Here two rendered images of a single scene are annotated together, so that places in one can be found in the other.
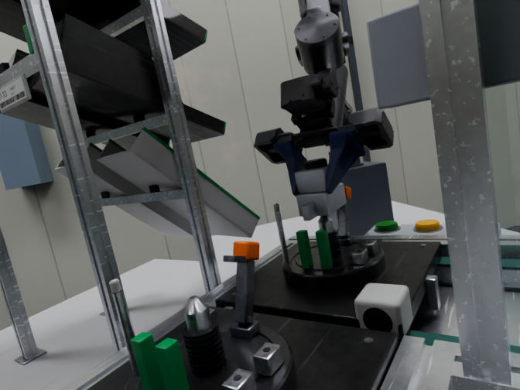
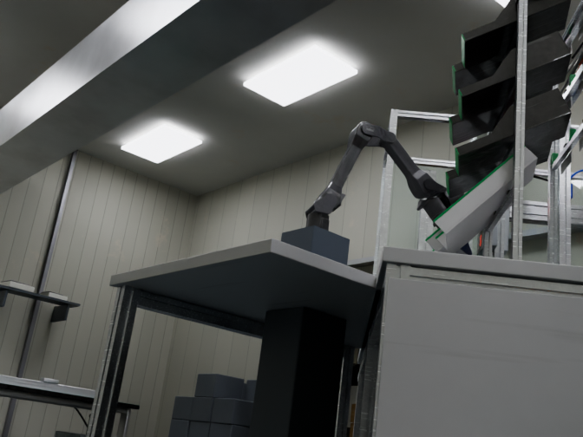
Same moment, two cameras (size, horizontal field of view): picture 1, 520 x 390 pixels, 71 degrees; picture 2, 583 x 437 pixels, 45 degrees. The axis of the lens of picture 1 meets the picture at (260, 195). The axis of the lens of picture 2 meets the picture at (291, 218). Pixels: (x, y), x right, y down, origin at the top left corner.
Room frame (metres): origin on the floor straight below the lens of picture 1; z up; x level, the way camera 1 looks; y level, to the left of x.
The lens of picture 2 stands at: (1.93, 1.38, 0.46)
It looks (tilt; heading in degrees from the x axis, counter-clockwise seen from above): 19 degrees up; 240
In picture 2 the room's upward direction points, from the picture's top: 8 degrees clockwise
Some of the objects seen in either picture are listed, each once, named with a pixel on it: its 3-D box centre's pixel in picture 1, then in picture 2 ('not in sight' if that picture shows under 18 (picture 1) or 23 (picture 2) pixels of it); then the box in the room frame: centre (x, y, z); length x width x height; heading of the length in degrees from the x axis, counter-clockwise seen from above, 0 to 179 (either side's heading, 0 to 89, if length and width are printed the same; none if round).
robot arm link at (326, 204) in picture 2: not in sight; (320, 207); (0.90, -0.23, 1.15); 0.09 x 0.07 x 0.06; 75
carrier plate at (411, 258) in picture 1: (334, 275); not in sight; (0.49, -0.08, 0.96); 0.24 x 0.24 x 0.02; 54
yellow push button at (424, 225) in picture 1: (427, 227); not in sight; (0.61, -0.28, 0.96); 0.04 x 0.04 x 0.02
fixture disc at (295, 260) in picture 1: (332, 261); not in sight; (0.49, -0.08, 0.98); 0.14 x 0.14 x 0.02
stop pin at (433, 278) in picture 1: (432, 292); not in sight; (0.41, -0.18, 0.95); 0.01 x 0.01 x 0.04; 54
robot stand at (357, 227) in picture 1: (352, 205); (311, 269); (0.91, -0.23, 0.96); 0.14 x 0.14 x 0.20; 8
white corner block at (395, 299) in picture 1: (384, 310); not in sight; (0.35, -0.10, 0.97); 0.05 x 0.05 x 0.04; 54
